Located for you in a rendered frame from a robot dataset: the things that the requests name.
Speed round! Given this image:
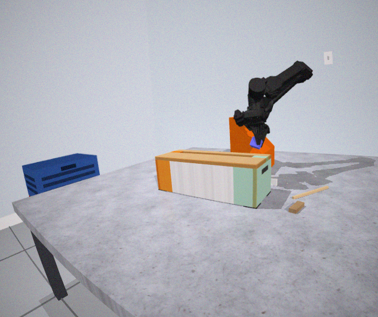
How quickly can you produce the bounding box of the small blue block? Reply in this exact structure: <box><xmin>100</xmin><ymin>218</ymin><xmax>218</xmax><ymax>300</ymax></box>
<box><xmin>249</xmin><ymin>136</ymin><xmax>262</xmax><ymax>149</ymax></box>

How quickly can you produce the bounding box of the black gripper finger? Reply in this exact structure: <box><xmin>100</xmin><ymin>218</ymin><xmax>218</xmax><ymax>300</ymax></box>
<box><xmin>247</xmin><ymin>121</ymin><xmax>265</xmax><ymax>145</ymax></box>
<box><xmin>261</xmin><ymin>129</ymin><xmax>268</xmax><ymax>145</ymax></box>

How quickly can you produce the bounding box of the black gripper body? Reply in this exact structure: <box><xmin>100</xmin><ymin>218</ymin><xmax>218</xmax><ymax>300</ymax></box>
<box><xmin>243</xmin><ymin>102</ymin><xmax>270</xmax><ymax>134</ymax></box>

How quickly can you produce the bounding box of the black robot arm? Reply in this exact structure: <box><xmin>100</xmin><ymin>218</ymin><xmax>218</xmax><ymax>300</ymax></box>
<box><xmin>233</xmin><ymin>61</ymin><xmax>313</xmax><ymax>131</ymax></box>

